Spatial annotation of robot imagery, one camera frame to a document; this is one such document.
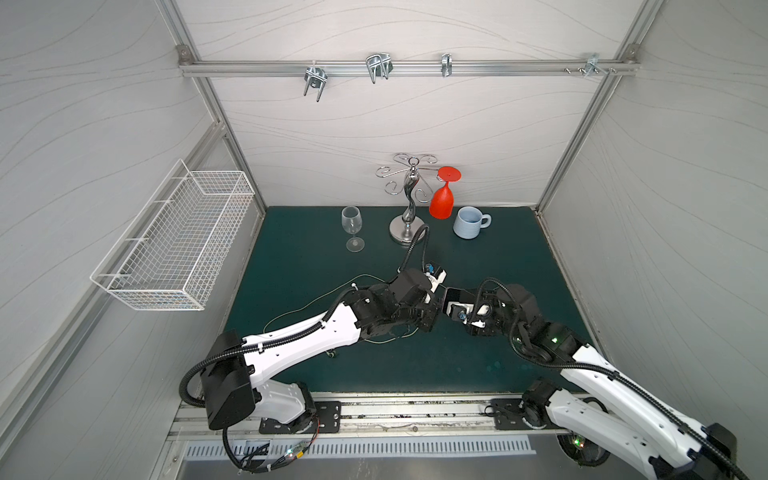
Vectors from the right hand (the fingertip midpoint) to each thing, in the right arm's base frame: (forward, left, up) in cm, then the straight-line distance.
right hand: (469, 294), depth 77 cm
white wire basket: (+1, +72, +16) cm, 73 cm away
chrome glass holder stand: (+35, +14, +10) cm, 39 cm away
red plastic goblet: (+34, +6, +1) cm, 34 cm away
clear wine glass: (+29, +36, -5) cm, 46 cm away
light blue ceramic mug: (+36, -6, -11) cm, 38 cm away
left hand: (-6, +9, +3) cm, 11 cm away
